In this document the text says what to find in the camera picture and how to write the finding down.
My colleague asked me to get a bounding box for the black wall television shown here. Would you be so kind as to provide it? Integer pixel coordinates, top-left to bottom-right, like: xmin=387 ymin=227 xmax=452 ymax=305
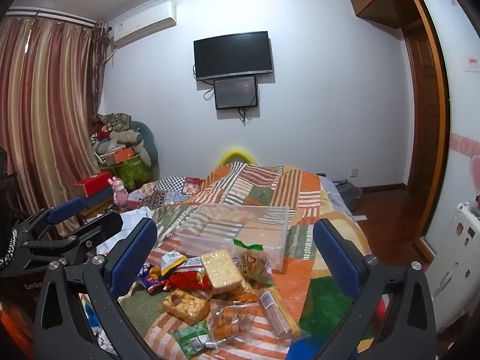
xmin=193 ymin=31 xmax=274 ymax=82

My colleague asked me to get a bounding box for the yellow green snack packet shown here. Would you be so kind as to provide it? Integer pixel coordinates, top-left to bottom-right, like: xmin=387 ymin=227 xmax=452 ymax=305
xmin=160 ymin=251 xmax=187 ymax=276

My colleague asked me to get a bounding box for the clear bag of orange snacks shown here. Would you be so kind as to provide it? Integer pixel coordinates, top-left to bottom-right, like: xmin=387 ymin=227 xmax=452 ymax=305
xmin=208 ymin=300 xmax=259 ymax=349

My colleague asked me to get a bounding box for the checkered patchwork quilt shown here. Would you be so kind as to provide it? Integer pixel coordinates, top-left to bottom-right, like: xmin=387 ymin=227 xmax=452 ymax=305
xmin=127 ymin=175 xmax=211 ymax=214

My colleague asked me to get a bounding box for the orange cardboard box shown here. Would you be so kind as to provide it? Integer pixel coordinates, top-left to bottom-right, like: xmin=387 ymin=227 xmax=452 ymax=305
xmin=101 ymin=147 xmax=135 ymax=166

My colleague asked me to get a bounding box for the dark grey box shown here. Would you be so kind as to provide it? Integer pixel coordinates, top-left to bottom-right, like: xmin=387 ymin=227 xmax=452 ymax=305
xmin=84 ymin=187 xmax=115 ymax=211

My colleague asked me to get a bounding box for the red box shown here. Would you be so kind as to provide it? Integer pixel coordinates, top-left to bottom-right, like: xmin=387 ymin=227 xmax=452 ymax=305
xmin=74 ymin=172 xmax=113 ymax=197

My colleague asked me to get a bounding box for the yellow curved object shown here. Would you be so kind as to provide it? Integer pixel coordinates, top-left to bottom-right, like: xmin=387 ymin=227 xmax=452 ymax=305
xmin=215 ymin=148 xmax=259 ymax=167

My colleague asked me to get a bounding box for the wooden door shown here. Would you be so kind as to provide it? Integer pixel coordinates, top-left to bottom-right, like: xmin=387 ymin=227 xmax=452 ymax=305
xmin=403 ymin=26 xmax=451 ymax=241

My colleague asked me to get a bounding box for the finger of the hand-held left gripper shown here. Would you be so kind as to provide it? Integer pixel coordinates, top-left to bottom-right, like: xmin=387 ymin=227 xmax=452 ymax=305
xmin=15 ymin=196 xmax=91 ymax=248
xmin=22 ymin=210 xmax=124 ymax=271

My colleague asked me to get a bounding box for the white cloth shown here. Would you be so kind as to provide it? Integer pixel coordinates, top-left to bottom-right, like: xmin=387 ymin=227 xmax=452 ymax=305
xmin=120 ymin=208 xmax=154 ymax=226

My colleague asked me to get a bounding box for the white curtain rail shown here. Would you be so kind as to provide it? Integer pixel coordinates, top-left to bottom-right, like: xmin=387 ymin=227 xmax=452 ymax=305
xmin=7 ymin=7 xmax=99 ymax=28

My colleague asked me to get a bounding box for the clear plastic storage box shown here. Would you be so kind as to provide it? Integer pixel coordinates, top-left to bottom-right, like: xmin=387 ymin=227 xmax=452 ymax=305
xmin=175 ymin=203 xmax=290 ymax=272

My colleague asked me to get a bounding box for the green-tied clear cookie bag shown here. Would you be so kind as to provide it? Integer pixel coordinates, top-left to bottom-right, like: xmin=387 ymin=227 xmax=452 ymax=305
xmin=233 ymin=238 xmax=276 ymax=286

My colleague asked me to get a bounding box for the grey plush toy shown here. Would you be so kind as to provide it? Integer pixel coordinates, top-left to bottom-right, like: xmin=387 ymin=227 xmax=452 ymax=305
xmin=94 ymin=129 xmax=152 ymax=166

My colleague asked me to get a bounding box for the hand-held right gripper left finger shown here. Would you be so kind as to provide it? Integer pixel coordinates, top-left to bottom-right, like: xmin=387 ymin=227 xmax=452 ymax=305
xmin=34 ymin=217 xmax=158 ymax=360

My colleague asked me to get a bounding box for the person's left forearm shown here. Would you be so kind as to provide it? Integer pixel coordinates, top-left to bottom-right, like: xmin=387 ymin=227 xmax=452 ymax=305
xmin=0 ymin=300 xmax=35 ymax=360

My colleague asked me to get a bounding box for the floral cloth bag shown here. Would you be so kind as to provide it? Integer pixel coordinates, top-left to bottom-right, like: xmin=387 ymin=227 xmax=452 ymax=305
xmin=98 ymin=112 xmax=132 ymax=132

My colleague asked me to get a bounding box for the small black monitor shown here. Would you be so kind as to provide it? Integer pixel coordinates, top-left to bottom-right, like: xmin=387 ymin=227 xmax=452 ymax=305
xmin=214 ymin=76 xmax=259 ymax=110

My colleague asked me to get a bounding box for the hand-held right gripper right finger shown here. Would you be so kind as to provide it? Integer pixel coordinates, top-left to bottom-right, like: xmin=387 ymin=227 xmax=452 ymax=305
xmin=285 ymin=217 xmax=438 ymax=360

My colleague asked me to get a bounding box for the orange cracker bag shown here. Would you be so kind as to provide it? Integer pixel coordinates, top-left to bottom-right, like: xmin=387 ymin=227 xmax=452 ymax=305
xmin=162 ymin=288 xmax=211 ymax=326

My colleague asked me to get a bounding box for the long clear rice cracker packet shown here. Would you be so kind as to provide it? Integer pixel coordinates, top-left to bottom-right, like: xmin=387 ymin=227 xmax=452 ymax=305
xmin=259 ymin=289 xmax=302 ymax=340

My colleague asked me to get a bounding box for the striped pink curtain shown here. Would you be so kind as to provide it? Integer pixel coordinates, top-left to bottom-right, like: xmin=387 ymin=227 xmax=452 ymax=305
xmin=0 ymin=15 xmax=109 ymax=241

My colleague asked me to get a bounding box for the yellow cake slab packet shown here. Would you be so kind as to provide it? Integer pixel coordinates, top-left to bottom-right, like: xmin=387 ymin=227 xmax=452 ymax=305
xmin=200 ymin=249 xmax=246 ymax=295

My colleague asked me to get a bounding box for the pink plush toy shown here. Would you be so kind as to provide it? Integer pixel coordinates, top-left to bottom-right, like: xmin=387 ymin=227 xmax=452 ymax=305
xmin=109 ymin=176 xmax=130 ymax=211

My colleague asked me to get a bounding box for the blue red snack packet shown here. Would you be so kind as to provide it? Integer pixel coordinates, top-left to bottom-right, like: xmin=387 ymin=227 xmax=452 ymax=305
xmin=137 ymin=264 xmax=166 ymax=289

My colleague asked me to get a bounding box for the grey backpack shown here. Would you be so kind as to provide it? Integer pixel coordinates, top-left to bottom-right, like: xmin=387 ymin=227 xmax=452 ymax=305
xmin=332 ymin=180 xmax=364 ymax=211

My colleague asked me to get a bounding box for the white air conditioner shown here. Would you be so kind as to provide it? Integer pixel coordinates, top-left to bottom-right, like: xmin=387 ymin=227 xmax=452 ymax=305
xmin=109 ymin=1 xmax=177 ymax=47

